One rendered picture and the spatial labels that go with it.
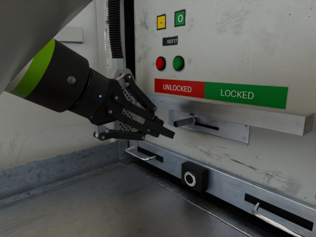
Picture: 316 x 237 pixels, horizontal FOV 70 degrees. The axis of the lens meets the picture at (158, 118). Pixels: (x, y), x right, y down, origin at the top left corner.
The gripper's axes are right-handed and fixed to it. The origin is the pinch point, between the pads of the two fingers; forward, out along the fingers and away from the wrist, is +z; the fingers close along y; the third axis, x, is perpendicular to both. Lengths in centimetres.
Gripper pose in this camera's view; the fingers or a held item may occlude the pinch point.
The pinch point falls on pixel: (159, 129)
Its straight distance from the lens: 48.7
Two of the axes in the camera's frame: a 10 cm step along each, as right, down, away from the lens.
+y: -3.7, 9.2, -1.3
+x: 6.6, 1.7, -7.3
